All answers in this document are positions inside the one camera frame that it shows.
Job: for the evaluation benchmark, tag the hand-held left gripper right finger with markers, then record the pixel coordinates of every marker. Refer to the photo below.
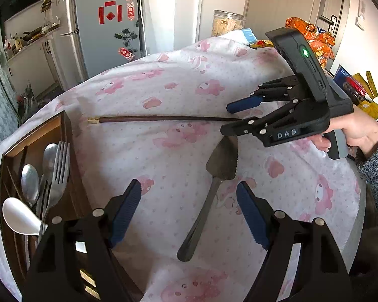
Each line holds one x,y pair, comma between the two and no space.
252,214

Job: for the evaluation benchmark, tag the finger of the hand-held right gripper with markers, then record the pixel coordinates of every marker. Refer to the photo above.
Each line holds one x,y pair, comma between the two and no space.
244,103
239,127

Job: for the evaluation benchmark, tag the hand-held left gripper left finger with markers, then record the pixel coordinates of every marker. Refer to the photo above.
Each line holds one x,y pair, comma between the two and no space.
126,214

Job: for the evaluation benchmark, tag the wooden utensil tray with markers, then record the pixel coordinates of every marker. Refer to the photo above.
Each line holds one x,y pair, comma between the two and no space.
75,176

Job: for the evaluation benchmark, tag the dark wooden chopstick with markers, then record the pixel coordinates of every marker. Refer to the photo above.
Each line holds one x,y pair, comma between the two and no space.
163,119

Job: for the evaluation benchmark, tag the metal fork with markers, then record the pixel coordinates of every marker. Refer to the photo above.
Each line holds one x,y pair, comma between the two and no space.
58,170

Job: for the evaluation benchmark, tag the metal spoon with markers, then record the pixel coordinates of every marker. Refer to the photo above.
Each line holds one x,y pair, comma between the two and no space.
49,160
30,181

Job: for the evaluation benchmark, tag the white ceramic spoon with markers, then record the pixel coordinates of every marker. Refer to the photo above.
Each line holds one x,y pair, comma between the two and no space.
19,215

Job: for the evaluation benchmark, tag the person's right forearm grey sleeve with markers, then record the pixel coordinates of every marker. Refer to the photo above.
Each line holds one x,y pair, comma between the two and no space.
376,170

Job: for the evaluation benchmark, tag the person's right hand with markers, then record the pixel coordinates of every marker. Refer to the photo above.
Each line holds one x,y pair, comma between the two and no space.
362,132

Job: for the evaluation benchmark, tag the blue printed box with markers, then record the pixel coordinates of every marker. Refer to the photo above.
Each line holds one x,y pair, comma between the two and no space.
348,81

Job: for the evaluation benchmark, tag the orange snack bags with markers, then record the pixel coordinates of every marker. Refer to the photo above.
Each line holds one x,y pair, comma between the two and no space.
315,39

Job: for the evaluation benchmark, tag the yellow snack bag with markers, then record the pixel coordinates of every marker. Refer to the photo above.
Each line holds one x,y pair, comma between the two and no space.
367,91

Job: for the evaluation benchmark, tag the blue white packet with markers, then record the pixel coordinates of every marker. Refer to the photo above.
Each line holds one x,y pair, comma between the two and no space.
247,36

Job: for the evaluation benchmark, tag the clear plastic food jar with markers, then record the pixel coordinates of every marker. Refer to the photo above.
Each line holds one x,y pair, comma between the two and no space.
228,25

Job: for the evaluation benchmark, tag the pink printed tablecloth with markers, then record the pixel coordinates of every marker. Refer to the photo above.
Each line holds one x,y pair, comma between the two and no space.
163,81

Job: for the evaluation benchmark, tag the plastic bag on floor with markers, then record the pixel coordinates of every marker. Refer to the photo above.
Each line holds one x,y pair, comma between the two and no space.
26,103

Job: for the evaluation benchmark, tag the silver refrigerator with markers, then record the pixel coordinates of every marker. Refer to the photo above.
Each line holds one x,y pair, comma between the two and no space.
97,37

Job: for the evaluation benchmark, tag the kitchen counter with bottles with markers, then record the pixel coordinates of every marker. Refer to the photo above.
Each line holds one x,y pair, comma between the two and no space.
31,47

